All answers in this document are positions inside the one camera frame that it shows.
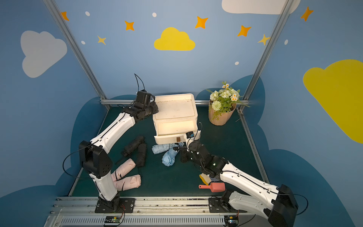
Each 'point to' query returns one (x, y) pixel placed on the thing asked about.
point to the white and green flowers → (223, 100)
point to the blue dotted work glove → (207, 179)
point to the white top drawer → (173, 131)
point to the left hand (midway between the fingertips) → (156, 105)
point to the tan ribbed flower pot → (224, 117)
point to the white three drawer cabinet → (177, 115)
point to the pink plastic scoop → (215, 187)
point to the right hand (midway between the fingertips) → (181, 147)
